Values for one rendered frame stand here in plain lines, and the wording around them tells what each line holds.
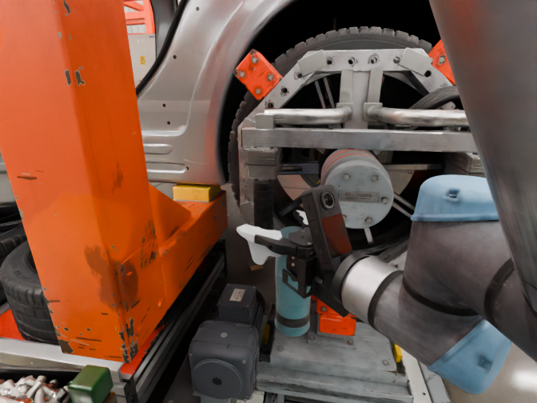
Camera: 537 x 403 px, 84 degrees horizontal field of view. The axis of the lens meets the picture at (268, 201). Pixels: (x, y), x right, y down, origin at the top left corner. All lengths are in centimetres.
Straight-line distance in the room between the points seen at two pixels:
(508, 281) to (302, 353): 93
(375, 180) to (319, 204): 21
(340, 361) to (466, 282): 88
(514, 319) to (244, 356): 71
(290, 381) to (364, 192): 74
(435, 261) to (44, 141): 55
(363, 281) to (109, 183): 44
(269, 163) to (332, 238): 17
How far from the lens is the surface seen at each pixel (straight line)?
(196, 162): 103
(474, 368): 33
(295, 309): 74
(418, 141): 54
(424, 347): 35
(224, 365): 88
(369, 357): 115
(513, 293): 25
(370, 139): 52
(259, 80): 71
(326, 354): 113
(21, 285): 117
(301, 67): 70
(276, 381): 115
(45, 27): 56
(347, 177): 57
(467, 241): 27
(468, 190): 28
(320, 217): 39
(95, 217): 57
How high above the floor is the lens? 104
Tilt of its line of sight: 20 degrees down
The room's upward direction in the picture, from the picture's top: straight up
